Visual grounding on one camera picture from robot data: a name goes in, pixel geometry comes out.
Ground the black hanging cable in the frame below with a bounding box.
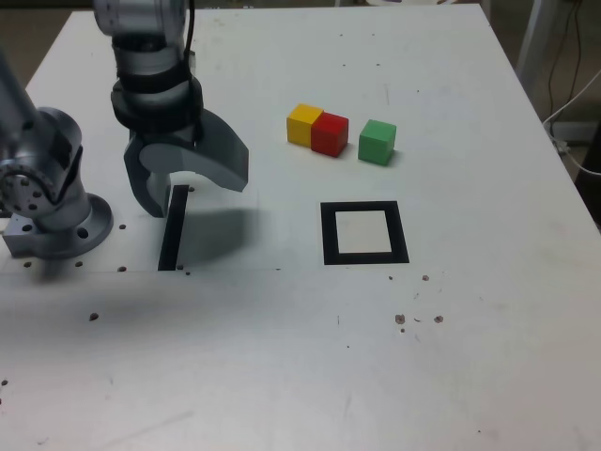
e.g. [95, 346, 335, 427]
[547, 0, 584, 124]

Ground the red cube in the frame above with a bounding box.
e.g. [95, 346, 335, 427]
[310, 111, 350, 158]

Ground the yellow cube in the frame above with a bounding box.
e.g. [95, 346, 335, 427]
[285, 102, 325, 147]

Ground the white frame leg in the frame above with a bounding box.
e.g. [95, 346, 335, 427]
[514, 0, 554, 82]

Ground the black tape square outline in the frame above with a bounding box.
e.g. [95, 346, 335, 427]
[319, 200, 410, 267]

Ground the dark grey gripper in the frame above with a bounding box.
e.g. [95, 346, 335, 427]
[123, 109, 251, 219]

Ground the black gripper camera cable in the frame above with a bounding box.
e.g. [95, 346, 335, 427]
[183, 0, 197, 76]

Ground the green cube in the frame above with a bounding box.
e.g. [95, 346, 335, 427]
[357, 118, 398, 166]

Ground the white cable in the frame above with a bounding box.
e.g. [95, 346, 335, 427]
[542, 69, 601, 176]

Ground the black tape strip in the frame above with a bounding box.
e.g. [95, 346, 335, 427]
[157, 184, 191, 272]

